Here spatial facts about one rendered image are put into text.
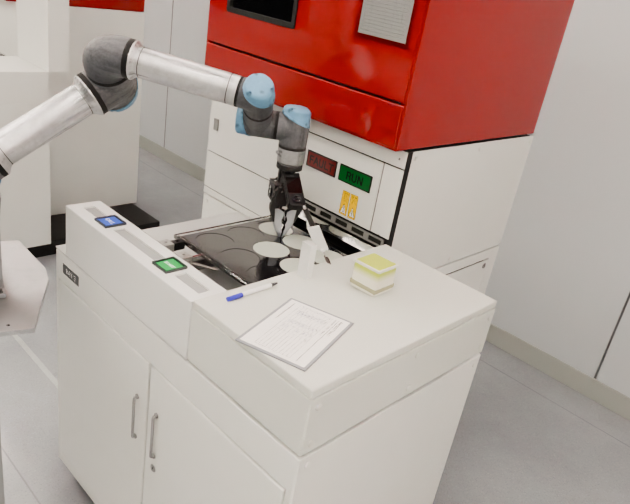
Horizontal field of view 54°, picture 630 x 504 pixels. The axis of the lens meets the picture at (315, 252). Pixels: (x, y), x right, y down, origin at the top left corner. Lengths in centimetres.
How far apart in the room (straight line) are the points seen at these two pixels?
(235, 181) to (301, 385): 115
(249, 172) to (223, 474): 103
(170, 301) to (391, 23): 82
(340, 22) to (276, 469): 108
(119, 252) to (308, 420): 63
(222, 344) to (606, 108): 214
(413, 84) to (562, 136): 156
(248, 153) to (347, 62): 54
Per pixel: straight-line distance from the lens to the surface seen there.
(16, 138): 171
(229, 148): 212
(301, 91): 178
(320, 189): 182
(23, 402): 258
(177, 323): 134
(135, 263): 144
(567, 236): 307
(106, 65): 163
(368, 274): 138
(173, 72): 158
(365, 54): 162
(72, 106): 172
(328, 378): 111
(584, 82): 299
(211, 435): 136
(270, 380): 114
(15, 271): 169
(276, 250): 168
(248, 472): 130
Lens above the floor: 160
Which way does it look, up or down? 24 degrees down
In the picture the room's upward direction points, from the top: 10 degrees clockwise
